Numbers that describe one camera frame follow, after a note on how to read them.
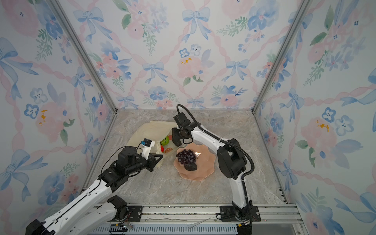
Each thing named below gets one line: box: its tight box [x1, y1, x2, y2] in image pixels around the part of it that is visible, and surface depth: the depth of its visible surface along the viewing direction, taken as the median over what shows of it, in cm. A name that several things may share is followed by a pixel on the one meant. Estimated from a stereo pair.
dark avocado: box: [183, 162, 198, 171], surface depth 87 cm
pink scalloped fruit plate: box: [186, 142, 216, 182], surface depth 92 cm
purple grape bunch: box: [175, 149, 197, 165], surface depth 89 cm
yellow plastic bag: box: [128, 120, 181, 157], surface depth 85 cm
